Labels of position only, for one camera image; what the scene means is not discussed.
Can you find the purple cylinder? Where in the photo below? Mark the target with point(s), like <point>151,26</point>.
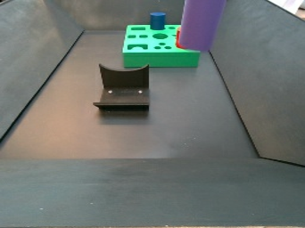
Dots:
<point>199,23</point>

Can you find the green shape sorter board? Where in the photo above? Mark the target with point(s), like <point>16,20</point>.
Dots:
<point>152,47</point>

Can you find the black curved cradle stand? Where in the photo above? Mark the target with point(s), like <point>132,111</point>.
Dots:
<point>124,88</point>

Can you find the red hexagonal block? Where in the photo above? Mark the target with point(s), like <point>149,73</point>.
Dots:
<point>176,42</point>

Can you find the blue cylinder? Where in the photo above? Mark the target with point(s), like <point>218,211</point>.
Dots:
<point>156,20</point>

